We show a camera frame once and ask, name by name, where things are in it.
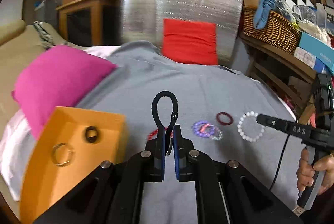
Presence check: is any red bead bracelet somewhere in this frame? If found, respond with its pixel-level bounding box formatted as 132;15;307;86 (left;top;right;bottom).
147;127;168;141

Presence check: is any black hair tie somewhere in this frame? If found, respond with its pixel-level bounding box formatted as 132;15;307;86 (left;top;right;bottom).
151;90;179;157

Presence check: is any person right hand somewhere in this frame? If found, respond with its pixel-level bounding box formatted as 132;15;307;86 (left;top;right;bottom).
297;148;334;195

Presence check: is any wooden shelf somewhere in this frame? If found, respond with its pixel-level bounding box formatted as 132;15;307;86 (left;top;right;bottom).
240;32;316;124

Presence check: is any orange cardboard box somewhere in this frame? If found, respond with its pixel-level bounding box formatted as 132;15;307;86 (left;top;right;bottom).
20;107;128;223

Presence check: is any blue box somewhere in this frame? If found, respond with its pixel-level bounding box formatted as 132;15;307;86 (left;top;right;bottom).
298;32;334;71

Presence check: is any grey blanket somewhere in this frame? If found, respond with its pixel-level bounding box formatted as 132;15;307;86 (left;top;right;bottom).
78;41;303;209

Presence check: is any wicker basket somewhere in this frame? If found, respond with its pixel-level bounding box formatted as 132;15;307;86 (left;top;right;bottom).
243;7;301;55

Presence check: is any magenta pillow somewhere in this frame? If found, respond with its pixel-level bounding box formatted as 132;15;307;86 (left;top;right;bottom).
12;46;118;140

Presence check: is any blue cloth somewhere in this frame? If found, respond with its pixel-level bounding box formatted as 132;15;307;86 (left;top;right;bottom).
253;0;277;29

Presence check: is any red pillow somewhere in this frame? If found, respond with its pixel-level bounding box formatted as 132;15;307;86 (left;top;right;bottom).
161;19;218;66

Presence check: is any wooden cabinet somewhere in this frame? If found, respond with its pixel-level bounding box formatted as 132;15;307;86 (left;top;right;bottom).
57;0;120;47

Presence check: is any silver insulation sheet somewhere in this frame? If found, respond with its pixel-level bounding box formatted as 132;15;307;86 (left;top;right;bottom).
119;0;243;66

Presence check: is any black cable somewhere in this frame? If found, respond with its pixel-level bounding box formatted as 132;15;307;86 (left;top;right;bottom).
268;133;291;191

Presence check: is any maroon hair tie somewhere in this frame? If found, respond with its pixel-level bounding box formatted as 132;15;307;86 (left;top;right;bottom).
216;111;234;126

